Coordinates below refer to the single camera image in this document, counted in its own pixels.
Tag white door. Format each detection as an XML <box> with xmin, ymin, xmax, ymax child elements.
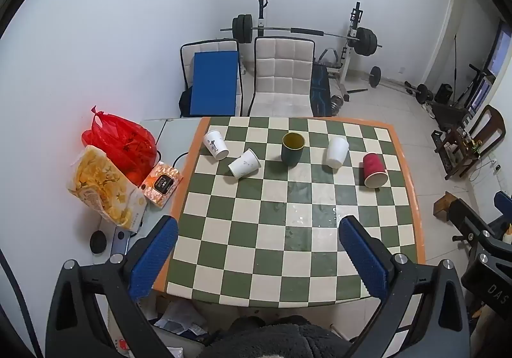
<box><xmin>426</xmin><ymin>0</ymin><xmax>500</xmax><ymax>97</ymax></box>

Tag plain white paper cup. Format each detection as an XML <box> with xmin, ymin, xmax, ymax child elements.
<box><xmin>228</xmin><ymin>148</ymin><xmax>261</xmax><ymax>180</ymax></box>

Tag red paper cup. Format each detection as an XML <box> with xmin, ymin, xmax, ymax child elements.
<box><xmin>363</xmin><ymin>153</ymin><xmax>388</xmax><ymax>188</ymax></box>

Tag wooden stool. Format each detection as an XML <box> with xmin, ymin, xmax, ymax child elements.
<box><xmin>434</xmin><ymin>192</ymin><xmax>460</xmax><ymax>223</ymax></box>

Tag dark weight bench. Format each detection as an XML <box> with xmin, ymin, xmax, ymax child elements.
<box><xmin>311</xmin><ymin>62</ymin><xmax>332</xmax><ymax>116</ymax></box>

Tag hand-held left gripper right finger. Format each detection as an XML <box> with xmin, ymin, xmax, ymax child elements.
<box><xmin>338</xmin><ymin>215</ymin><xmax>471</xmax><ymax>358</ymax></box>

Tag dark fleece clothing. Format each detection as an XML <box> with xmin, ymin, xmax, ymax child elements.
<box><xmin>200</xmin><ymin>316</ymin><xmax>353</xmax><ymax>358</ymax></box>

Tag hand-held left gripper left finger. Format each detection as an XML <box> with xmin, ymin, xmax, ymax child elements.
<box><xmin>45</xmin><ymin>215</ymin><xmax>179</xmax><ymax>358</ymax></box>

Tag white quilted chair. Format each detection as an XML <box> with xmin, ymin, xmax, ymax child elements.
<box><xmin>248</xmin><ymin>37</ymin><xmax>315</xmax><ymax>117</ymax></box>

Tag white papers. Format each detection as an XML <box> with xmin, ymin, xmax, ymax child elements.
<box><xmin>154</xmin><ymin>301</ymin><xmax>205</xmax><ymax>337</ymax></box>

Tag yellow snack bag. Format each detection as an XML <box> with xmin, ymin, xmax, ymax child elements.
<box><xmin>67</xmin><ymin>145</ymin><xmax>147</xmax><ymax>231</ymax></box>

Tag barbell with black plates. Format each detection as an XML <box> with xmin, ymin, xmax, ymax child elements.
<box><xmin>220</xmin><ymin>14</ymin><xmax>382</xmax><ymax>57</ymax></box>

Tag white side table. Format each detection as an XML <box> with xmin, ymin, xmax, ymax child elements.
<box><xmin>90</xmin><ymin>118</ymin><xmax>206</xmax><ymax>263</ymax></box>

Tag black-edged white chair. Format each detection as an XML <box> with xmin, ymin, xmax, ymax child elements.
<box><xmin>179</xmin><ymin>39</ymin><xmax>244</xmax><ymax>118</ymax></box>

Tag white printed paper cup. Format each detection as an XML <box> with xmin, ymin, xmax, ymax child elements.
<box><xmin>203</xmin><ymin>129</ymin><xmax>229</xmax><ymax>161</ymax></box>

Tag dark green cup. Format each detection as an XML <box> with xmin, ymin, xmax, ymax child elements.
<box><xmin>281</xmin><ymin>132</ymin><xmax>305</xmax><ymax>166</ymax></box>

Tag tall white paper cup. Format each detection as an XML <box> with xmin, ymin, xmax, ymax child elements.
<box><xmin>325</xmin><ymin>137</ymin><xmax>350</xmax><ymax>169</ymax></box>

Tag white squat rack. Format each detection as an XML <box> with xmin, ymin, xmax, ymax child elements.
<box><xmin>255</xmin><ymin>0</ymin><xmax>364</xmax><ymax>84</ymax></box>

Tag orange tissue packet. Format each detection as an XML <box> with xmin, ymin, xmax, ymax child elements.
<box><xmin>141</xmin><ymin>161</ymin><xmax>184</xmax><ymax>209</ymax></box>

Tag red plastic bag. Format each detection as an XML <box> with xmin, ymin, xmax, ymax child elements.
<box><xmin>82</xmin><ymin>105</ymin><xmax>158</xmax><ymax>187</ymax></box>

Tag wooden chair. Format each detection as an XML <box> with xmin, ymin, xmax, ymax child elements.
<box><xmin>431</xmin><ymin>104</ymin><xmax>507</xmax><ymax>181</ymax></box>

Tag blue cushion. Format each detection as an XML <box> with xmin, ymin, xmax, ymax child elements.
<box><xmin>189</xmin><ymin>51</ymin><xmax>241</xmax><ymax>116</ymax></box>

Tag green white checkered table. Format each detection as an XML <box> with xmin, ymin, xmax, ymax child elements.
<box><xmin>154</xmin><ymin>116</ymin><xmax>427</xmax><ymax>308</ymax></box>

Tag black bag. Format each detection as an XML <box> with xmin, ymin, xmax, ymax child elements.
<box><xmin>178</xmin><ymin>88</ymin><xmax>195</xmax><ymax>117</ymax></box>

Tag black exercise machine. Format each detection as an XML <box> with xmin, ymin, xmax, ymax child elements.
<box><xmin>432</xmin><ymin>62</ymin><xmax>497</xmax><ymax>131</ymax></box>

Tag short barbell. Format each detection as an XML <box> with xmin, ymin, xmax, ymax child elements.
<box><xmin>369</xmin><ymin>66</ymin><xmax>435</xmax><ymax>103</ymax></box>

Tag black round disc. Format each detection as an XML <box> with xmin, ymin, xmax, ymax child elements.
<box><xmin>89</xmin><ymin>230</ymin><xmax>108</xmax><ymax>255</ymax></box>

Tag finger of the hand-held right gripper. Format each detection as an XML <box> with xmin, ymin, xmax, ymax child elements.
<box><xmin>494</xmin><ymin>190</ymin><xmax>512</xmax><ymax>219</ymax></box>
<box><xmin>448</xmin><ymin>198</ymin><xmax>501</xmax><ymax>247</ymax></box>

